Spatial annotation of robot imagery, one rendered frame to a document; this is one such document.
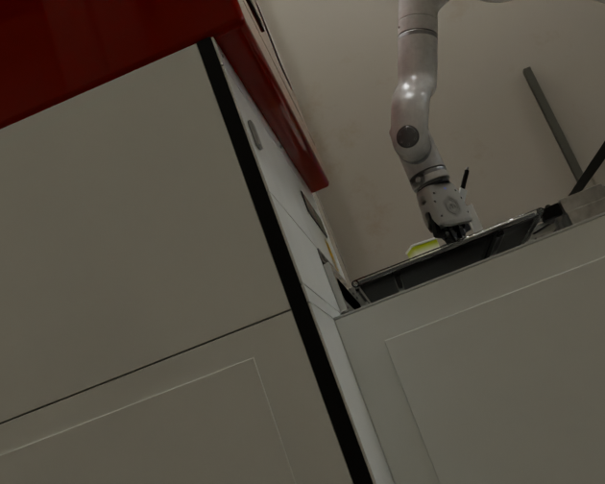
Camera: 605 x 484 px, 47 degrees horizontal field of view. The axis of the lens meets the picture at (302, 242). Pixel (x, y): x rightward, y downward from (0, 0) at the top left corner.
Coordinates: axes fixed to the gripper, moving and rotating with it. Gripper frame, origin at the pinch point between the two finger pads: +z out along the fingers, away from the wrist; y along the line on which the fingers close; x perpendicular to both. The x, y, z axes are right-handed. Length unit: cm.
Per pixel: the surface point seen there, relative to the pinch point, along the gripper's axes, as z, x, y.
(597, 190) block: 2.3, -31.5, 4.2
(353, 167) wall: -115, 194, 164
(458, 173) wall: -86, 154, 202
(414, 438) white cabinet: 30, -18, -46
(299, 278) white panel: 7, -29, -63
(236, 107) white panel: -18, -29, -63
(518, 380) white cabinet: 28, -30, -34
